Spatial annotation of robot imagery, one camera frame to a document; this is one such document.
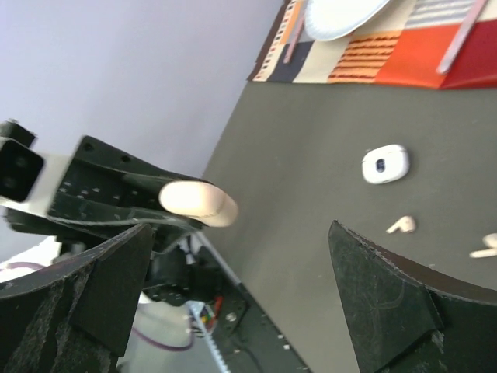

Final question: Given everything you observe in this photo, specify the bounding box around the white earbud case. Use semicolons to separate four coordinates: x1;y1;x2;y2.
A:
361;144;410;185

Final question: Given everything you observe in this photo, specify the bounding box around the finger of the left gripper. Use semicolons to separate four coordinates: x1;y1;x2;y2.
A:
123;171;208;211
130;218;206;253

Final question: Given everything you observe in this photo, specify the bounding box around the pink handled knife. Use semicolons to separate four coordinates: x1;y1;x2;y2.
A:
436;0;488;75

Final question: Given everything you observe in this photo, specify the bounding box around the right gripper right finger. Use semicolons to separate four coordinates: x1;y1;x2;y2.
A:
328;221;496;373

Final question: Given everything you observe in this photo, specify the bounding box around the beige earbud case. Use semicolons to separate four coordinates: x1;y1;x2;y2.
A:
158;180;238;228

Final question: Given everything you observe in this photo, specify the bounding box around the patterned orange placemat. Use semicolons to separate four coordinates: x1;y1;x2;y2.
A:
248;1;496;89

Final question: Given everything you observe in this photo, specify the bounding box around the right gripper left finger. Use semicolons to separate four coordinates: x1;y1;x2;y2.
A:
1;225;154;372

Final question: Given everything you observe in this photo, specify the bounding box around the white bowl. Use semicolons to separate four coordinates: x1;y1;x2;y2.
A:
304;0;390;41

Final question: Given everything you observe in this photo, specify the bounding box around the pink handled fork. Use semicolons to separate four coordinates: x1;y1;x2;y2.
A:
283;1;307;64

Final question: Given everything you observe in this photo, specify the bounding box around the beige earbud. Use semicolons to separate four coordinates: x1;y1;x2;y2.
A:
386;215;416;234
469;233;497;259

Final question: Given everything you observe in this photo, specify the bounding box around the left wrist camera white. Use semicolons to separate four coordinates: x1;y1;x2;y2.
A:
1;120;72;218

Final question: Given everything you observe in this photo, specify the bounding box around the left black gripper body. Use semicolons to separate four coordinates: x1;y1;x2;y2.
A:
7;135;164;249

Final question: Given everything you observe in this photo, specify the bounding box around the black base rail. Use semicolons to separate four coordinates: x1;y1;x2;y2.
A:
193;233;311;373

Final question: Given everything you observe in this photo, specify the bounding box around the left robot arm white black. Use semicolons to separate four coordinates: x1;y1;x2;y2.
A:
1;131;223;372

